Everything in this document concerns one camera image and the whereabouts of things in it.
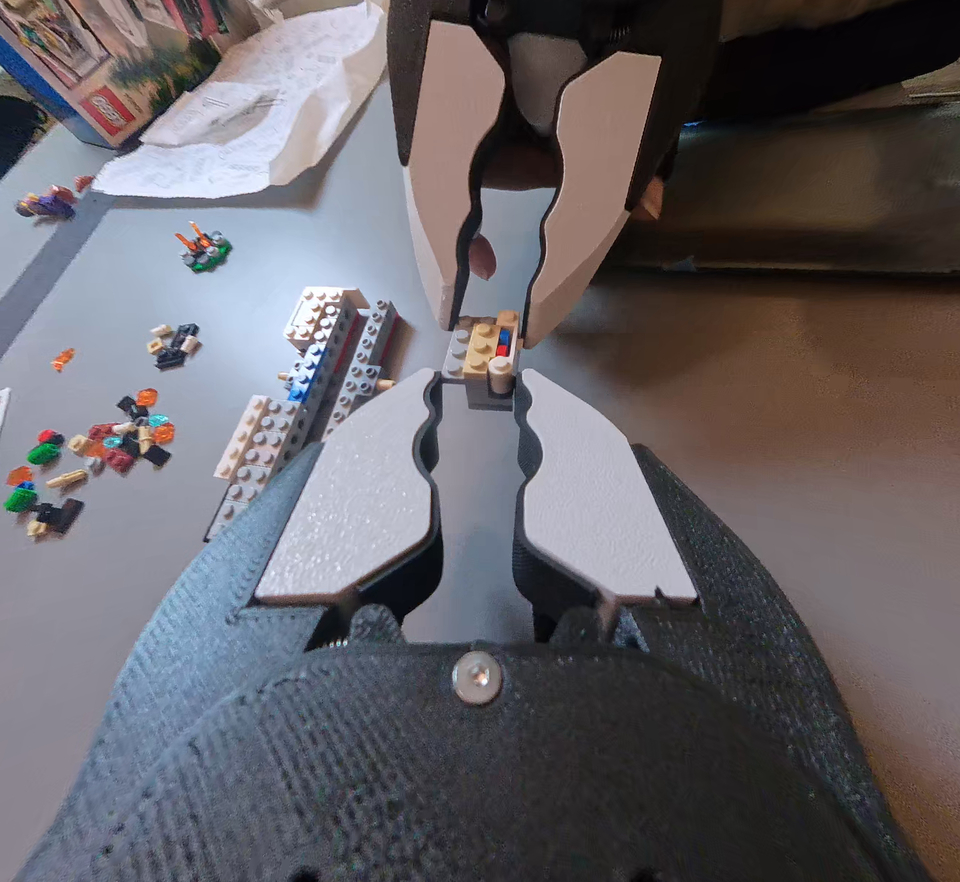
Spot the dark cloth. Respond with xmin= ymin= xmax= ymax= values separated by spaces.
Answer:
xmin=675 ymin=0 xmax=960 ymax=127

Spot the green lego base with flames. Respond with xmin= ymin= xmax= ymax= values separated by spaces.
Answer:
xmin=177 ymin=221 xmax=234 ymax=275

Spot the person's right hand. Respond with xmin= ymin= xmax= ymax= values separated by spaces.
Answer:
xmin=468 ymin=138 xmax=666 ymax=282

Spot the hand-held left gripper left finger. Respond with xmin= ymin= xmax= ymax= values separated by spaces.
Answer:
xmin=255 ymin=368 xmax=444 ymax=608

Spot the small grey tan lego assembly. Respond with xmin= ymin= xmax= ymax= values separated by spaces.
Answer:
xmin=441 ymin=309 xmax=523 ymax=412

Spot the small black tan brick cluster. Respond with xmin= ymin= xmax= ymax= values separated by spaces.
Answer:
xmin=153 ymin=323 xmax=202 ymax=372

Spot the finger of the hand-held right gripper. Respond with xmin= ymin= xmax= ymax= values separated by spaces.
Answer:
xmin=523 ymin=51 xmax=664 ymax=351
xmin=403 ymin=18 xmax=509 ymax=333

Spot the purple lego figure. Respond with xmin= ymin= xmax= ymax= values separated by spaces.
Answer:
xmin=14 ymin=183 xmax=81 ymax=222

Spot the pile of loose lego pieces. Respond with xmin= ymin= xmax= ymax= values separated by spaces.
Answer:
xmin=3 ymin=387 xmax=178 ymax=541

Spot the long grey white lego assembly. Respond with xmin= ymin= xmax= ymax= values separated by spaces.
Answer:
xmin=203 ymin=286 xmax=411 ymax=543

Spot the printed cardboard lego box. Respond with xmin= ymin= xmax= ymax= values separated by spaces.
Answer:
xmin=0 ymin=0 xmax=253 ymax=150

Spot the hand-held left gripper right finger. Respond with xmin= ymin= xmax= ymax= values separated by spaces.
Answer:
xmin=513 ymin=368 xmax=699 ymax=608

